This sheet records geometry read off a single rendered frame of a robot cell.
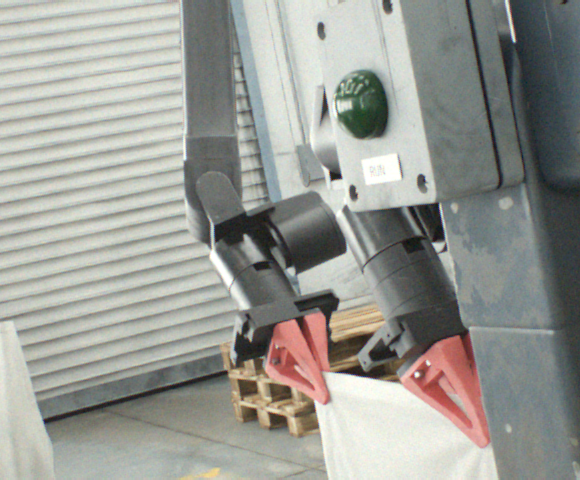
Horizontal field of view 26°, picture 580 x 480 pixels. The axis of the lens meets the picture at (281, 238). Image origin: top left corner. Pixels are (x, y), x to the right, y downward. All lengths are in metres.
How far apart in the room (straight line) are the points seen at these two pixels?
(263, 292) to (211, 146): 0.17
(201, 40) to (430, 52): 0.85
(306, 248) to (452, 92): 0.74
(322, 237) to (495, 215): 0.70
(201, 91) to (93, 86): 7.07
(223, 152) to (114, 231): 7.07
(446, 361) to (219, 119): 0.49
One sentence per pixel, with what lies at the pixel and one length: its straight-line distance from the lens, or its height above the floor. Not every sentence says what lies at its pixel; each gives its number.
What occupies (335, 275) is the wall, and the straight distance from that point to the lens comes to 9.02.
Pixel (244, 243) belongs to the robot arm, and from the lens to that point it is 1.24.
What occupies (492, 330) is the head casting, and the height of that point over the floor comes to 1.18.
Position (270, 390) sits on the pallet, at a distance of 6.41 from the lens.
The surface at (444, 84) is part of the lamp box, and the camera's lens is 0.52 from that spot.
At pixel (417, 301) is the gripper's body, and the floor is 1.15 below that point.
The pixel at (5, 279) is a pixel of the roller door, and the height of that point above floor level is 0.94.
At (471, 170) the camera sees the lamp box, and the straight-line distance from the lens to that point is 0.52.
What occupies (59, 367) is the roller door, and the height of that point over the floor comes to 0.32.
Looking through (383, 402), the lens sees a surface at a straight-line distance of 1.05.
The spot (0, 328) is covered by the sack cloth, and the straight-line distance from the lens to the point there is 2.33.
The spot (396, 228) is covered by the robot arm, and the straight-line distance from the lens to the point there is 0.94.
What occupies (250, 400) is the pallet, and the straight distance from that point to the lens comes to 6.63.
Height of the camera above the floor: 1.27
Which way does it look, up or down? 3 degrees down
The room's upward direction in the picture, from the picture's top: 11 degrees counter-clockwise
